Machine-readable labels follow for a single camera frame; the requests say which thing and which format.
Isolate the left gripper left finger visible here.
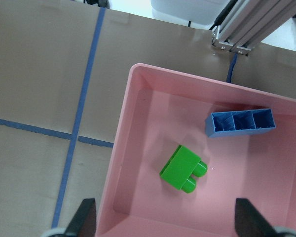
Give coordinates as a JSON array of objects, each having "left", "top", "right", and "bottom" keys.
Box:
[{"left": 64, "top": 198, "right": 97, "bottom": 237}]

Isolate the aluminium frame post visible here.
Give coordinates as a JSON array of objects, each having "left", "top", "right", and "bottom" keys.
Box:
[{"left": 210, "top": 0, "right": 296, "bottom": 56}]

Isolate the blue toy block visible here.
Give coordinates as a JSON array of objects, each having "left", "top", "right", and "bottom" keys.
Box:
[{"left": 205, "top": 109, "right": 276, "bottom": 138}]

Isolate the pink plastic box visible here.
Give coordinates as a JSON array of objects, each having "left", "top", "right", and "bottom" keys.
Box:
[{"left": 96, "top": 64, "right": 296, "bottom": 237}]

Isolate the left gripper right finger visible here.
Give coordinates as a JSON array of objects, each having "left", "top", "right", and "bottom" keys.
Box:
[{"left": 234, "top": 198, "right": 278, "bottom": 237}]

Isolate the brown paper table mat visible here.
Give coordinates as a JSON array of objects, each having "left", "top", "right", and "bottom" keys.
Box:
[{"left": 0, "top": 0, "right": 296, "bottom": 237}]

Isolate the green toy block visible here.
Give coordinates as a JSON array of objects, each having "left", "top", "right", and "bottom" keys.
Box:
[{"left": 159, "top": 145, "right": 208, "bottom": 194}]

